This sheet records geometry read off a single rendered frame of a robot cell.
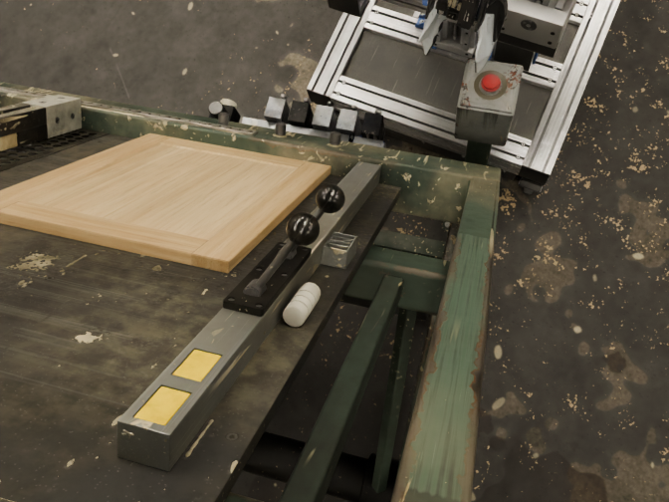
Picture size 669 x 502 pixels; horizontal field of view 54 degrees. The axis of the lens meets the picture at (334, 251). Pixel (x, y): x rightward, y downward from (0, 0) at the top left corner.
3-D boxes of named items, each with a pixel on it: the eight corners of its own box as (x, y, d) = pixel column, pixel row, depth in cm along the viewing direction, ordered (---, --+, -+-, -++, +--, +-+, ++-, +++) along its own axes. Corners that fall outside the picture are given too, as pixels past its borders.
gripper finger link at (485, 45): (465, 89, 92) (460, 26, 85) (478, 67, 95) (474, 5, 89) (487, 90, 90) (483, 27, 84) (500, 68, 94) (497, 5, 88)
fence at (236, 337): (378, 182, 142) (381, 164, 140) (169, 472, 56) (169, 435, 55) (356, 178, 143) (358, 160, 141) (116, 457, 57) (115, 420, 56)
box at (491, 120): (514, 102, 156) (524, 64, 138) (504, 148, 153) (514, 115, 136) (463, 95, 158) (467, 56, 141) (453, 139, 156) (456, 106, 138)
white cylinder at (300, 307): (303, 330, 81) (321, 303, 88) (306, 309, 80) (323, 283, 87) (281, 325, 82) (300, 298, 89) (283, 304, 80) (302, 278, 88)
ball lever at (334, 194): (297, 263, 91) (353, 193, 86) (289, 274, 88) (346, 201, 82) (276, 246, 91) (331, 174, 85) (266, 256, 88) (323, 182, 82)
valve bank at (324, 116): (407, 136, 177) (404, 96, 153) (396, 186, 174) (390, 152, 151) (234, 108, 186) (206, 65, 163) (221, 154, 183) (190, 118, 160)
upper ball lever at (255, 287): (268, 300, 81) (330, 222, 75) (256, 314, 77) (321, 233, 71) (243, 280, 81) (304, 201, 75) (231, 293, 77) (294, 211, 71)
